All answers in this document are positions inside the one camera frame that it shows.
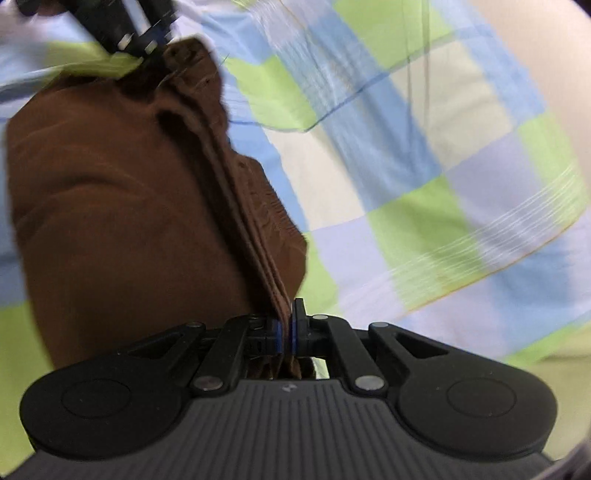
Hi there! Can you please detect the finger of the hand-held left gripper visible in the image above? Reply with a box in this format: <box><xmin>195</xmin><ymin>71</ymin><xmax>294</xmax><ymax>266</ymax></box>
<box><xmin>65</xmin><ymin>0</ymin><xmax>178</xmax><ymax>70</ymax></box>

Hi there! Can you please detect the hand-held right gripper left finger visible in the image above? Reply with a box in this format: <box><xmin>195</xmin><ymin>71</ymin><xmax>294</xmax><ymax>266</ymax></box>
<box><xmin>116</xmin><ymin>314</ymin><xmax>283</xmax><ymax>397</ymax></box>

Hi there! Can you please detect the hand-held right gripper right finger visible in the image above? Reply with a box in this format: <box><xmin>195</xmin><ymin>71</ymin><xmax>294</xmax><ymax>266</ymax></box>
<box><xmin>289</xmin><ymin>298</ymin><xmax>451</xmax><ymax>397</ymax></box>

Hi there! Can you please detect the brown garment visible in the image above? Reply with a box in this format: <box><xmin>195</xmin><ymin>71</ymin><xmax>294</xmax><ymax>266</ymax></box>
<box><xmin>4</xmin><ymin>37</ymin><xmax>309</xmax><ymax>380</ymax></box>

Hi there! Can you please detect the checkered bed sheet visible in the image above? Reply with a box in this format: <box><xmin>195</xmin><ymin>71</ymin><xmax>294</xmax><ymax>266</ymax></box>
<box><xmin>0</xmin><ymin>0</ymin><xmax>587</xmax><ymax>462</ymax></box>

